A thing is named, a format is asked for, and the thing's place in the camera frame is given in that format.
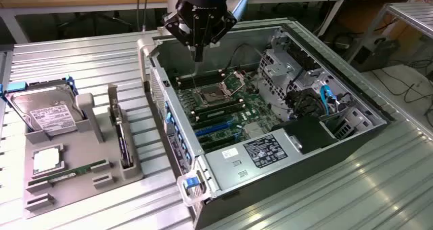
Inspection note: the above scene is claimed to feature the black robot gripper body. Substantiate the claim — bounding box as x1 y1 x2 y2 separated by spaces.
176 0 232 47

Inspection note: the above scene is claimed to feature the graphics card with metal bracket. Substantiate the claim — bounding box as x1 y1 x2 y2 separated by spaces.
107 83 136 170

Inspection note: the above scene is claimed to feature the thin metal locking lever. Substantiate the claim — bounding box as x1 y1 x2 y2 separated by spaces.
192 60 201 92

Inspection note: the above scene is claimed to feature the black RAM slot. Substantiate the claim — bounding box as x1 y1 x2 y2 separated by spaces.
192 99 245 114
176 72 222 87
178 76 226 91

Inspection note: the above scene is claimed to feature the metal socket cover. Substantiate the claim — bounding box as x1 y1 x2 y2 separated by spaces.
220 71 248 94

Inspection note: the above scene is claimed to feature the grey metal disk bay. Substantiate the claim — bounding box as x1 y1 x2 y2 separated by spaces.
257 49 328 119

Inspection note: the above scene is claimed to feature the CPU socket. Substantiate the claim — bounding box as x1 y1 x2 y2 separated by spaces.
198 87 234 106

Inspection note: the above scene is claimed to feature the green motherboard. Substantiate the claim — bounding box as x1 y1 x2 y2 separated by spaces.
174 67 284 154

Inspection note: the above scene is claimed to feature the installed green RAM stick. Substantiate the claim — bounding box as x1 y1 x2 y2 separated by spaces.
196 105 246 121

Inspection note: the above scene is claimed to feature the blue expansion slot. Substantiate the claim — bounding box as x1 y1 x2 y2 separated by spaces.
194 122 232 137

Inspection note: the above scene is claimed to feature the silver chipset heatsink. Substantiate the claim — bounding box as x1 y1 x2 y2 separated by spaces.
244 123 271 137

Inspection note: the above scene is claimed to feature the black expansion slot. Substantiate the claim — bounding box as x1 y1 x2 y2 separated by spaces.
198 134 238 146
202 138 242 152

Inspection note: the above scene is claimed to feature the black computer box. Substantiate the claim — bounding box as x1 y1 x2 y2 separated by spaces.
351 37 401 72

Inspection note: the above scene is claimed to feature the silver hard disk drive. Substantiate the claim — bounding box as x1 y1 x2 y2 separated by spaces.
10 86 85 137

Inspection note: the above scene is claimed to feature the blue plastic disk carrier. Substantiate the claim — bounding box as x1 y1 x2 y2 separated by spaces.
0 74 81 107

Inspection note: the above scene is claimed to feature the metal slat side table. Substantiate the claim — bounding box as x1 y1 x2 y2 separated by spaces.
372 2 433 48

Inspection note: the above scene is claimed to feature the grey power supply unit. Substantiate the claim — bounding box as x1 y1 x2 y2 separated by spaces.
205 128 305 193

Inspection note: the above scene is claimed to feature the grey plastic parts rack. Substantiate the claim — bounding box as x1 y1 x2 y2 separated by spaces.
22 93 146 219

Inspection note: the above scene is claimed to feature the silver CPU chip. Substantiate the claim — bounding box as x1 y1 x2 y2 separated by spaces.
33 148 65 175

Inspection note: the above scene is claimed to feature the loose green RAM stick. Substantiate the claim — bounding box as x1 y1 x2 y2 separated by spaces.
29 160 107 186

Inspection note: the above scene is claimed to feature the open black PC case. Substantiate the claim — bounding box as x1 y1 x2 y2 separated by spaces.
137 17 397 230

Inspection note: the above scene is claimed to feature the grey hanging cable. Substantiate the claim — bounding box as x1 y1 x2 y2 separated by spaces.
136 0 150 33

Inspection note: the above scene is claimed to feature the thin black wire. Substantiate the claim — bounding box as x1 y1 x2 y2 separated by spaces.
226 44 262 71

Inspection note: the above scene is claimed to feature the coiled black cable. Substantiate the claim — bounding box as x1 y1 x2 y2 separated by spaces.
333 32 357 50

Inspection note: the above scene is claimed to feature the black wire bundle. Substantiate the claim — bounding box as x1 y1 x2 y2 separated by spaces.
287 88 323 120

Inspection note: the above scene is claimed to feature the blue flat wire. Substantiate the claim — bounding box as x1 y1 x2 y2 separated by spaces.
317 84 336 117

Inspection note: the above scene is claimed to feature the black floor cable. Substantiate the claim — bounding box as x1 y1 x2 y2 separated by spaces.
372 60 433 100

